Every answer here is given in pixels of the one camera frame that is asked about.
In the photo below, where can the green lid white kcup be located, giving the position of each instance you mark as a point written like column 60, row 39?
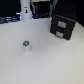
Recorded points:
column 26, row 46

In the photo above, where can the black kcup holder drawer box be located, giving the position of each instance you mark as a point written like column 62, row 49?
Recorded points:
column 62, row 26

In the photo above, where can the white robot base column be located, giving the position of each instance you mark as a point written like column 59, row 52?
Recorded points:
column 25, row 10

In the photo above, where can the dark background equipment center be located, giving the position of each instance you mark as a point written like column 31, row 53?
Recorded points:
column 42, row 9

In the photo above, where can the dark background equipment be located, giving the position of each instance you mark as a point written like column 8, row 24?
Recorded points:
column 42, row 9
column 9, row 8

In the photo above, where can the dark background equipment left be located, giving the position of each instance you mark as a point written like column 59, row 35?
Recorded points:
column 9, row 8

